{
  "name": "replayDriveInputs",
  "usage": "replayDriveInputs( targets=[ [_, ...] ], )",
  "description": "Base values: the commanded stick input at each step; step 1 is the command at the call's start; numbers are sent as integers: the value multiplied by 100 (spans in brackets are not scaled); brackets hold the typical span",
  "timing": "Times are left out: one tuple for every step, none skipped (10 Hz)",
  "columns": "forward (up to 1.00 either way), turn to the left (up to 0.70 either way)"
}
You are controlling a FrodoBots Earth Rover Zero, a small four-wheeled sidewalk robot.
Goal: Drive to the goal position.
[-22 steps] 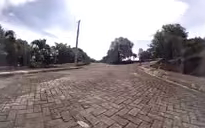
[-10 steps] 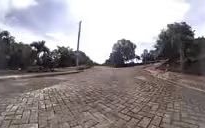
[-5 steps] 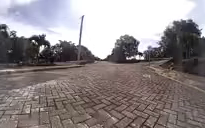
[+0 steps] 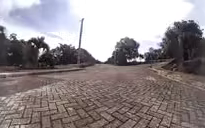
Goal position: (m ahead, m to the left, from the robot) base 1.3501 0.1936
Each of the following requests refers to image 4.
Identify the tree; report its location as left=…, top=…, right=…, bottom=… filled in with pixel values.
left=106, top=36, right=145, bottom=66

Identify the utility pole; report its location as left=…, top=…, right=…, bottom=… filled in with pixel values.
left=76, top=17, right=86, bottom=65

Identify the muddy brick paved road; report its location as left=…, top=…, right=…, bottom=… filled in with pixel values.
left=0, top=63, right=205, bottom=128

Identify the pale kerb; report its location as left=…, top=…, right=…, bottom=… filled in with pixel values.
left=0, top=67, right=86, bottom=81
left=148, top=66, right=205, bottom=96

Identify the verge strip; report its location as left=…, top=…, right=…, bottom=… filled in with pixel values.
left=0, top=63, right=91, bottom=75

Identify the row of trees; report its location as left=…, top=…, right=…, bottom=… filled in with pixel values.
left=0, top=15, right=99, bottom=69
left=143, top=19, right=205, bottom=68

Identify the earth embankment with grass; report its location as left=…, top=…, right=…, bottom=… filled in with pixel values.
left=161, top=54, right=205, bottom=78

